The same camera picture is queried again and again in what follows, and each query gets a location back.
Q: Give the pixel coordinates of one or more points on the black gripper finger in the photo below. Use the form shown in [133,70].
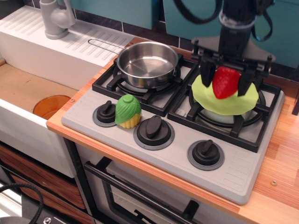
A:
[207,72]
[245,80]

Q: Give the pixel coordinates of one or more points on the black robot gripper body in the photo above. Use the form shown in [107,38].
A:
[234,49]

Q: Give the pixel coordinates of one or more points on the red plastic strawberry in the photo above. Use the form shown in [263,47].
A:
[225,82]

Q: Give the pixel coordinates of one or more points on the toy corncob with green husk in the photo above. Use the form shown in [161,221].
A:
[128,111]

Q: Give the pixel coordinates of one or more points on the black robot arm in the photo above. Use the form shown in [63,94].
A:
[241,14]

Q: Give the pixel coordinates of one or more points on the light green plate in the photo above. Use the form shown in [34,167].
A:
[233,105]

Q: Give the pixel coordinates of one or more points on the stainless steel pan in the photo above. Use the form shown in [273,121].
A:
[143,65]

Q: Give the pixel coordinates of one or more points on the black middle stove knob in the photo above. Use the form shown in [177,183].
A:
[154,134]

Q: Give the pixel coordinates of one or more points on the black stove knob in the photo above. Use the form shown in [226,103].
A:
[205,155]
[104,115]
[154,134]

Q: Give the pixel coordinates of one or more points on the black right stove knob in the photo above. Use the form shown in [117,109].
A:
[205,155]

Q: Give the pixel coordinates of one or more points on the grey toy stove top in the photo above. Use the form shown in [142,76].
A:
[234,180]

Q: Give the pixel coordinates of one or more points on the black left stove knob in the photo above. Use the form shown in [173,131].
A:
[104,115]

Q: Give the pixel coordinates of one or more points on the black right burner grate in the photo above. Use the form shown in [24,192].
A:
[246,130]

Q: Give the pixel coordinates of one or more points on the black burner grate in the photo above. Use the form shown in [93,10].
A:
[158,100]
[246,130]

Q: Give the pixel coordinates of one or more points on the black left burner grate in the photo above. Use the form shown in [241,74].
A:
[158,100]

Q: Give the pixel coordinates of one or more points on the grey toy faucet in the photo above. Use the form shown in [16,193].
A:
[56,20]

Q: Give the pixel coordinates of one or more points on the white toy sink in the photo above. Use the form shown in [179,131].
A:
[34,67]

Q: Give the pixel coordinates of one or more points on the wooden drawer front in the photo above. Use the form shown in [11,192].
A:
[60,193]

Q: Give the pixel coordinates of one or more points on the oven door with black handle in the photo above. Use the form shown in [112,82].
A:
[99,170]

